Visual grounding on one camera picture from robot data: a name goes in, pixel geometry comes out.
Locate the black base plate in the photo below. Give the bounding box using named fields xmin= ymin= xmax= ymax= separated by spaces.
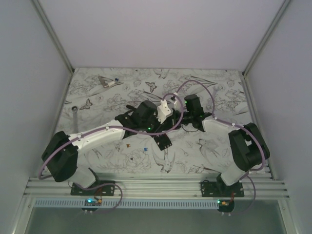
xmin=200 ymin=180 xmax=244 ymax=197
xmin=70 ymin=180 xmax=115 ymax=196

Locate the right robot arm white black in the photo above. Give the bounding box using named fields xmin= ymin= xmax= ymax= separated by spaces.
xmin=172 ymin=93 xmax=270 ymax=197

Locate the silver ratchet wrench left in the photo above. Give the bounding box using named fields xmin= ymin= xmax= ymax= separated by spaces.
xmin=72 ymin=106 xmax=78 ymax=134

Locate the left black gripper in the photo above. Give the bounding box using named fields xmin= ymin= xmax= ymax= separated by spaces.
xmin=140 ymin=112 xmax=167 ymax=138

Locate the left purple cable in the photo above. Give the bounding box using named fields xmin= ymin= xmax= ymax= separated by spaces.
xmin=38 ymin=92 xmax=185 ymax=215

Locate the silver open-end wrench right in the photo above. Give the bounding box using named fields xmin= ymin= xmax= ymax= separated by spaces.
xmin=212 ymin=85 xmax=220 ymax=99

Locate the right controller board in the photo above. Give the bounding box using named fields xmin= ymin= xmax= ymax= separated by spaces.
xmin=217 ymin=199 xmax=235 ymax=216

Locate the purple cable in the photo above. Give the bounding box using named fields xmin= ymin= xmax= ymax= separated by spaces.
xmin=174 ymin=79 xmax=266 ymax=216
xmin=38 ymin=92 xmax=185 ymax=215

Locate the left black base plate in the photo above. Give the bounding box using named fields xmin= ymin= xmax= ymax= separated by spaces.
xmin=70 ymin=180 xmax=115 ymax=196

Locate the left controller board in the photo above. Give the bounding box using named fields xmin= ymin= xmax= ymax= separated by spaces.
xmin=81 ymin=198 xmax=102 ymax=215

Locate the white slotted cable duct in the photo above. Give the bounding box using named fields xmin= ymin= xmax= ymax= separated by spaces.
xmin=34 ymin=198 xmax=218 ymax=210

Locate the metal bracket tool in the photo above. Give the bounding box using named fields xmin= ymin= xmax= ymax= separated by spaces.
xmin=98 ymin=76 xmax=110 ymax=88

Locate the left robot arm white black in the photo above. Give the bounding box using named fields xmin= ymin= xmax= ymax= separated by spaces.
xmin=41 ymin=100 xmax=173 ymax=196

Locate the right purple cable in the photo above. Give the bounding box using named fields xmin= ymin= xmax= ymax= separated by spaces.
xmin=174 ymin=79 xmax=266 ymax=216

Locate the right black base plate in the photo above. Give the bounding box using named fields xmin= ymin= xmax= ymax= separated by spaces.
xmin=200 ymin=180 xmax=244 ymax=197

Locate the aluminium rail frame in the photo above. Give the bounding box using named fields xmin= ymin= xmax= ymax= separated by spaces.
xmin=14 ymin=0 xmax=293 ymax=234

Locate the controller board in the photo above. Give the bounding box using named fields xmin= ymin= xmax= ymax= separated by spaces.
xmin=217 ymin=199 xmax=235 ymax=216
xmin=81 ymin=198 xmax=102 ymax=215

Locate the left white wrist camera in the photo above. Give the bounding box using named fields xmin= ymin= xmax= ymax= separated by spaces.
xmin=157 ymin=99 xmax=172 ymax=124

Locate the black fuse box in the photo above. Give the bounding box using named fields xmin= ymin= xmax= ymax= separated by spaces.
xmin=154 ymin=134 xmax=172 ymax=151

